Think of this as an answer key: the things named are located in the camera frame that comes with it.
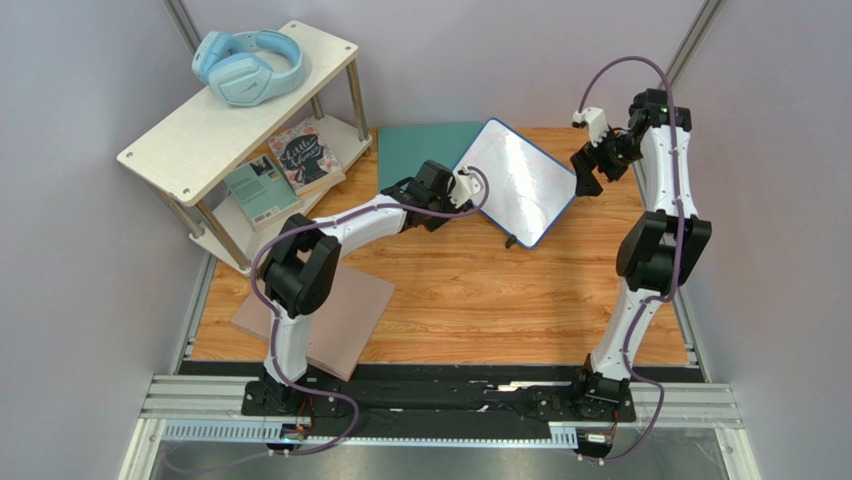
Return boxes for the blue framed whiteboard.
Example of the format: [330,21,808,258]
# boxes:
[456,118,577,249]

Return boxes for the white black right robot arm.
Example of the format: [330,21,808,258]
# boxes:
[571,89,712,419]

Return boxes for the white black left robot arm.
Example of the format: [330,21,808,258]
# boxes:
[241,161,490,416]

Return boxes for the teal mat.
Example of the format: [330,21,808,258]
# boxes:
[378,122,483,192]

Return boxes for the floral cover book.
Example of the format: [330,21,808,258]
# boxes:
[267,118,345,197]

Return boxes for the teal cover book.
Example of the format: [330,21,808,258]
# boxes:
[224,155,303,232]

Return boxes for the pink square board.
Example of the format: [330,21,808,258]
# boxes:
[264,265,395,382]

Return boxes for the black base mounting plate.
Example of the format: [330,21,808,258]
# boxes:
[259,364,637,440]

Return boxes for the light blue headphones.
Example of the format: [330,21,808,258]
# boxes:
[191,30,307,107]

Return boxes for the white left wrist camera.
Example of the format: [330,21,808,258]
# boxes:
[449,165,483,210]

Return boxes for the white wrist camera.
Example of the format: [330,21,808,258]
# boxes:
[573,107,611,147]
[449,165,483,210]

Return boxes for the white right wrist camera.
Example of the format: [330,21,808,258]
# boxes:
[573,107,611,147]

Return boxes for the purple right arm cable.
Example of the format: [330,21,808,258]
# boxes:
[575,56,687,465]

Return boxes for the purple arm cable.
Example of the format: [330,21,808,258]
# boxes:
[249,166,491,458]
[575,56,687,465]

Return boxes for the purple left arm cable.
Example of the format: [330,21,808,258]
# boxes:
[249,166,491,458]

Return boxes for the aluminium frame rail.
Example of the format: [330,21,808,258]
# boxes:
[119,375,761,479]

